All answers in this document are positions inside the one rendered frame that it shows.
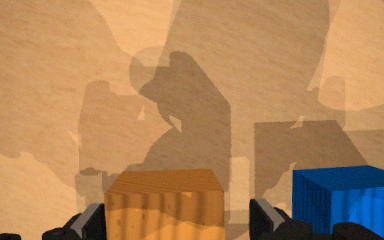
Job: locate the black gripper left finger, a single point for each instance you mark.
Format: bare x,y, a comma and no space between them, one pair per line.
91,225

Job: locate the blue cube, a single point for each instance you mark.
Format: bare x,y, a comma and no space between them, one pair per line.
324,197

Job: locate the orange wooden cube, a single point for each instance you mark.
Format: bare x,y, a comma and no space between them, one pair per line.
186,204

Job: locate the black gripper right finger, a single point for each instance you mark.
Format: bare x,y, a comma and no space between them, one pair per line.
264,217

